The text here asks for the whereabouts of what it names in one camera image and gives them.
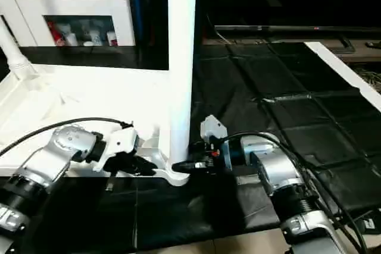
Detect white plastic table top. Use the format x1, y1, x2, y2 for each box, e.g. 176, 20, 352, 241
0, 62, 192, 187

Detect black work mat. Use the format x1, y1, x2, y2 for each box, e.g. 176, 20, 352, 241
0, 40, 381, 252

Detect red bottle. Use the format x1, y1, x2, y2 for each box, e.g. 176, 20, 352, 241
46, 22, 60, 46

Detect white flat board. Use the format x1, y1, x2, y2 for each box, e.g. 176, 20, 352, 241
304, 41, 381, 107

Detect white glass-door cabinet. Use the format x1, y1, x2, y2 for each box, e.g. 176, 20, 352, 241
0, 0, 136, 48

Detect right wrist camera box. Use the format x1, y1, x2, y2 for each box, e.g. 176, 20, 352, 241
199, 115, 229, 144

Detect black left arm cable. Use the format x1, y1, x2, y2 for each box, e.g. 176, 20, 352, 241
0, 117, 135, 157

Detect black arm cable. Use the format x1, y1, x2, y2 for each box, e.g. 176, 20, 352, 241
0, 117, 135, 157
220, 131, 367, 252

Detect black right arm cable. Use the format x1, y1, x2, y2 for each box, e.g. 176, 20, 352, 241
220, 131, 367, 252

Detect tangled pale cables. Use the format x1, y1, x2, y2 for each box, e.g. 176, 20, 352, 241
358, 68, 381, 91

